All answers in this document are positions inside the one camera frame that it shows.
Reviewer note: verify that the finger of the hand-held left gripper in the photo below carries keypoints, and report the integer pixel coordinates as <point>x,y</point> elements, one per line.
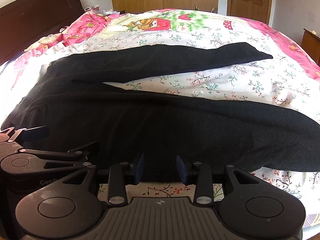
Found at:
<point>86,148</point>
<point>35,131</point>

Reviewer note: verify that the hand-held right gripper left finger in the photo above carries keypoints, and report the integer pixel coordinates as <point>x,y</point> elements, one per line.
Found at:
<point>139,168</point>

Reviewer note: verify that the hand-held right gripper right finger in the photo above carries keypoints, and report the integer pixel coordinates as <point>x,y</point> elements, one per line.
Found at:
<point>182,170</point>

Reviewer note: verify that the black pants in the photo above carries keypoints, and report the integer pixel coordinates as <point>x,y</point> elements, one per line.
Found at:
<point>150,120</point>

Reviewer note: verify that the floral printed blanket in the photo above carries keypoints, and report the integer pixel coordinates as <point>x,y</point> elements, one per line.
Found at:
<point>225,80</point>

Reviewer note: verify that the dark wooden headboard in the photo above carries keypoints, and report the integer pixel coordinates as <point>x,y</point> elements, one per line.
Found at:
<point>32,17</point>

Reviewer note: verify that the wooden cabinet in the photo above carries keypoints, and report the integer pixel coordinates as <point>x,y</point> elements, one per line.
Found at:
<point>311,45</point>

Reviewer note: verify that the wooden door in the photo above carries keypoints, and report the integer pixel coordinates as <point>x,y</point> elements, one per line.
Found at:
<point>250,0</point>

